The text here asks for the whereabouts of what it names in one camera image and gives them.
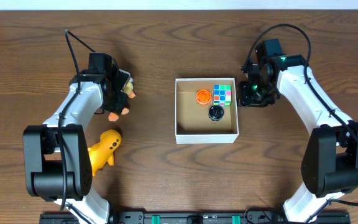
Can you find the black round disc toy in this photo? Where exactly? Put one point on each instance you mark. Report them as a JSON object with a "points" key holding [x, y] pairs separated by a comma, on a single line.
{"points": [[216, 112]]}

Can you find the orange round disc toy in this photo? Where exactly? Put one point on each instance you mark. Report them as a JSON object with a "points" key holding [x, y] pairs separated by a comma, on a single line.
{"points": [[203, 97]]}

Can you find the yellow plush duck toy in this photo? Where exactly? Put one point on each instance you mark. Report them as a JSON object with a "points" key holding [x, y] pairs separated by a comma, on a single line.
{"points": [[119, 103]]}

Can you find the colourful puzzle cube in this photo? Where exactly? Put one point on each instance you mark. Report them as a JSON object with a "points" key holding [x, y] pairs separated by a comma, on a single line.
{"points": [[222, 95]]}

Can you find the white cardboard box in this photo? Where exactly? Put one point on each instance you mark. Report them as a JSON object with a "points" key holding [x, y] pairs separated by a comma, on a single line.
{"points": [[192, 123]]}

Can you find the orange rubber dog toy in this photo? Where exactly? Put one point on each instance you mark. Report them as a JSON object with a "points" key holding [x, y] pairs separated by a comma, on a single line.
{"points": [[102, 152]]}

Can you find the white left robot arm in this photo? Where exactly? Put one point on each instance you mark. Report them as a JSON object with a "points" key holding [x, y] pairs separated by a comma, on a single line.
{"points": [[56, 159]]}

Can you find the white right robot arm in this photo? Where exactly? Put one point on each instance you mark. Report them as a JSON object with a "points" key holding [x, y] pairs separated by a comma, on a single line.
{"points": [[329, 167]]}

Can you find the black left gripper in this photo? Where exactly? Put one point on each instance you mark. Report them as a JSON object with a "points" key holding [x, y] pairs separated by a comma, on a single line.
{"points": [[117, 101]]}

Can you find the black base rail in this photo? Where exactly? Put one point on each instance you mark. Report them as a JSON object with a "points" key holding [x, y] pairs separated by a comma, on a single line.
{"points": [[250, 216]]}

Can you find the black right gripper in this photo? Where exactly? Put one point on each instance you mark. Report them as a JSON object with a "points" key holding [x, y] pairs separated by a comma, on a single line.
{"points": [[245, 100]]}

